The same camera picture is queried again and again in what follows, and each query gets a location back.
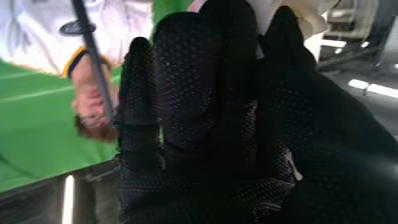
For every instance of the person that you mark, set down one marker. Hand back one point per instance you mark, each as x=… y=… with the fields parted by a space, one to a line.
x=41 y=33

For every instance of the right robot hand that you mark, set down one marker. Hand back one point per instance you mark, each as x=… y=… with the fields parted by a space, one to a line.
x=224 y=143

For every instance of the black pole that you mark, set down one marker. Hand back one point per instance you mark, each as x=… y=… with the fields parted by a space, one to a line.
x=95 y=60

